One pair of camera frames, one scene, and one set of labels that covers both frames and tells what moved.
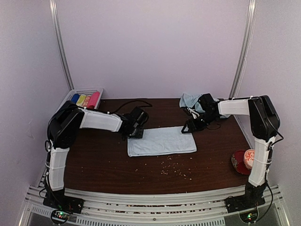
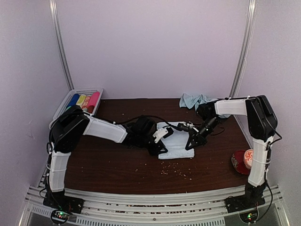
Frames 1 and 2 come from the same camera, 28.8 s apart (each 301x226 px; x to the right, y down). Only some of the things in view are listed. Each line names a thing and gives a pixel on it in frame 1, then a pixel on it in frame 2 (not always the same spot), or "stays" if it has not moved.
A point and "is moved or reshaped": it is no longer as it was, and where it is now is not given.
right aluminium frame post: [246, 46] stays
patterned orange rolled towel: [87, 98] stays
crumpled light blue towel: [188, 100] stays
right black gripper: [196, 127] -> [200, 139]
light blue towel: [165, 141] is moved or reshaped
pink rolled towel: [93, 100] stays
